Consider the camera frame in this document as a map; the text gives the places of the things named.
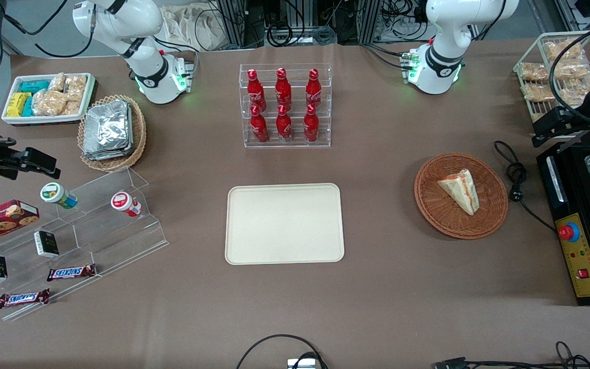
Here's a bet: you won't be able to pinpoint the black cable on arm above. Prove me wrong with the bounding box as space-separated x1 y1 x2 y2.
0 0 96 58
549 15 590 130

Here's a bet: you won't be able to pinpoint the wrapped bread pack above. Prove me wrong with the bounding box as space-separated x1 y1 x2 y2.
554 60 590 80
560 75 590 107
520 63 550 83
521 83 557 104
544 40 583 62

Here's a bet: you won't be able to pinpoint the aluminium frame post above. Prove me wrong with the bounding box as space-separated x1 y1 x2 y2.
358 0 382 43
217 0 247 48

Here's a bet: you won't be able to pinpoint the black looped table cable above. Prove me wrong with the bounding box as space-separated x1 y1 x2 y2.
236 334 329 369

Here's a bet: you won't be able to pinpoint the silver foil packets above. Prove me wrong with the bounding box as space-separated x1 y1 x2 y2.
83 100 135 161

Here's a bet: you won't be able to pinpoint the black left arm base cables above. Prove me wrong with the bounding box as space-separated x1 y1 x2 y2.
361 43 414 70

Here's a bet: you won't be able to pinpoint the beige plastic tray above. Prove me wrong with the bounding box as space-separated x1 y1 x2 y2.
225 183 345 265

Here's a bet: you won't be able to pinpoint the white cloth bag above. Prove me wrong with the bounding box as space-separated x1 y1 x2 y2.
161 4 235 52

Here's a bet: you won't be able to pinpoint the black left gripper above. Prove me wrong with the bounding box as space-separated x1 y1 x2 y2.
532 78 590 149

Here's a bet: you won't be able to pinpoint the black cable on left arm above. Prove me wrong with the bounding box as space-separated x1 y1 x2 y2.
549 15 590 130

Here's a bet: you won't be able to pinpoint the Snickers chocolate bar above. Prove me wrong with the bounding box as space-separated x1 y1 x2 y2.
0 289 51 310
47 264 97 282

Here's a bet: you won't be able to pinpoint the wrapped triangle sandwich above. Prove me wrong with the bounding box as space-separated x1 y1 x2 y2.
437 169 480 216

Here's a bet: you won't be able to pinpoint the coiled grey floor cables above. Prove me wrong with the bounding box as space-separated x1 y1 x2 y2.
266 22 338 48

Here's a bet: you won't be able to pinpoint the yellow snack packet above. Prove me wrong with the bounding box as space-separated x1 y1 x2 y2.
7 92 32 118

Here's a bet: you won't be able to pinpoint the black countertop food warmer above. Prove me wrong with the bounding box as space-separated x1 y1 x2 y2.
536 141 590 307

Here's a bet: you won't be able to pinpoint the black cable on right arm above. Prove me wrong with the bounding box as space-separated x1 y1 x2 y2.
0 0 96 58

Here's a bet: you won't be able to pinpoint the red cola bottle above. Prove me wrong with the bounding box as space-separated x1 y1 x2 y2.
250 105 269 144
275 68 292 111
276 105 293 142
247 69 267 112
303 105 320 143
305 69 322 109

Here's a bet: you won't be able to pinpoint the white wire basket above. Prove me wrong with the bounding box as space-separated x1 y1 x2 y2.
513 32 590 124

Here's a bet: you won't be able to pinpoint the black power cable with plug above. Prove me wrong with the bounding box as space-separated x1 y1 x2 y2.
494 140 558 234

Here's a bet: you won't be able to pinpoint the green lid jar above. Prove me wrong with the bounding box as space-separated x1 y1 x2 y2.
40 182 78 210

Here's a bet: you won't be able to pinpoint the clear acrylic stepped shelf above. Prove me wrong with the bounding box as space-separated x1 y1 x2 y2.
0 165 170 322

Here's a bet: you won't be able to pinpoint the black cable with connector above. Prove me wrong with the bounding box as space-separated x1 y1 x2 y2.
432 341 590 369

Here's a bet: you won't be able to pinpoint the red lid jar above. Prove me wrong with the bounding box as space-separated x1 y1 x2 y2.
111 191 142 218

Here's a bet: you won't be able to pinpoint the white rectangular snack tray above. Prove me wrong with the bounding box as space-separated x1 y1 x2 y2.
2 73 96 127

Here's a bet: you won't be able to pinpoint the light wicker basket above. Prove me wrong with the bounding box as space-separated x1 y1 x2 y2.
77 95 147 172

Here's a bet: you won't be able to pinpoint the brown wicker basket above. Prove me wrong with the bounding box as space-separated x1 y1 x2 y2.
414 153 509 240

